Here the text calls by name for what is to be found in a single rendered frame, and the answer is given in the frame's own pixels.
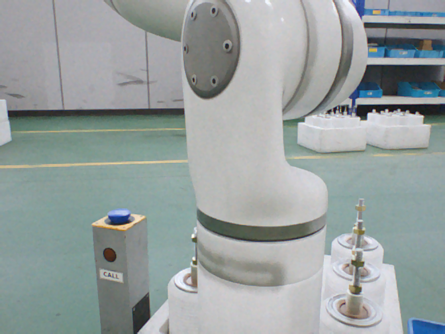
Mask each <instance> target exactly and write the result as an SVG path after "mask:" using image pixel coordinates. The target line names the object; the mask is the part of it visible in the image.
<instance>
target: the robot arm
mask: <svg viewBox="0 0 445 334"><path fill-rule="evenodd" d="M103 1H104V2H105V3H106V4H108V6H110V7H111V8H112V10H114V11H115V12H116V13H118V14H119V15H121V16H122V17H123V18H124V19H125V20H126V21H128V22H130V23H131V24H133V25H134V26H136V27H139V28H140V29H142V30H144V31H146V32H149V33H152V34H156V35H158V36H162V38H167V39H170V40H174V41H177V42H180V43H181V81H182V89H183V98H184V107H185V125H186V137H187V160H188V167H189V175H190V178H191V181H192V184H193V188H194V192H195V197H196V208H197V299H198V334H319V324H320V314H321V293H322V272H323V262H324V243H325V242H326V221H327V211H328V191H327V187H326V184H325V183H324V182H323V180H322V179H321V178H320V177H318V176H317V175H315V174H313V173H311V172H309V171H308V170H304V169H301V168H296V167H293V166H290V165H289V164H288V163H287V161H286V159H285V152H284V146H283V121H284V120H292V119H303V118H304V117H309V116H312V115H318V114H320V113H323V112H325V111H328V110H330V109H331V108H333V107H336V106H337V105H339V104H341V103H342V102H344V101H345V99H347V98H348V97H349V96H350V94H351V93H353V92H354V90H355V89H356V88H357V86H358V85H359V83H360V80H361V79H362V78H363V76H364V73H365V70H366V65H367V57H368V45H367V38H366V32H365V30H364V26H363V25H362V22H361V20H360V17H359V15H358V14H357V12H356V10H355V9H354V8H353V6H352V5H351V4H350V2H349V1H348V0H103Z"/></svg>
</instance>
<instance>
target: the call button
mask: <svg viewBox="0 0 445 334"><path fill-rule="evenodd" d="M107 215H108V219H110V221H112V222H113V223H122V222H125V221H128V218H129V217H131V212H130V210H127V209H114V210H112V211H110V212H108V214H107Z"/></svg>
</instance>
